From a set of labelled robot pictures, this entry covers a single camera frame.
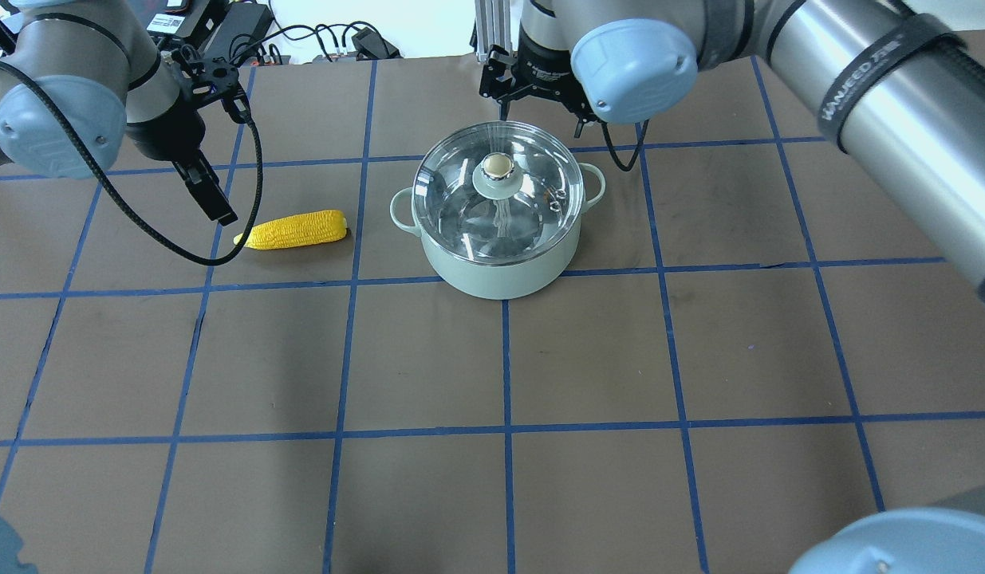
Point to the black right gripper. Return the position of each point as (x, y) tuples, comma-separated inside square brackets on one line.
[(545, 70)]

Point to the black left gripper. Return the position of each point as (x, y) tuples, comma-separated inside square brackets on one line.
[(163, 131)]

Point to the glass pot lid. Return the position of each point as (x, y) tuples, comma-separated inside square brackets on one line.
[(498, 193)]

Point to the yellow corn cob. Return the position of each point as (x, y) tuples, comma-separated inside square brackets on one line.
[(299, 230)]

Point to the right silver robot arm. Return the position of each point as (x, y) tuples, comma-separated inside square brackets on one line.
[(770, 335)]

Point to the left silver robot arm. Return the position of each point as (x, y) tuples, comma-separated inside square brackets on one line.
[(97, 62)]

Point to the pale green cooking pot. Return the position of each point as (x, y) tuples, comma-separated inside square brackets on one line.
[(500, 282)]

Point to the black power brick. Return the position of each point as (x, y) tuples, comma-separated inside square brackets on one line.
[(243, 24)]

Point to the black power adapter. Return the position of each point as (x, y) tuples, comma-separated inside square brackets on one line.
[(369, 45)]

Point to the aluminium frame post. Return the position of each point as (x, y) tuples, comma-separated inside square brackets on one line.
[(497, 25)]

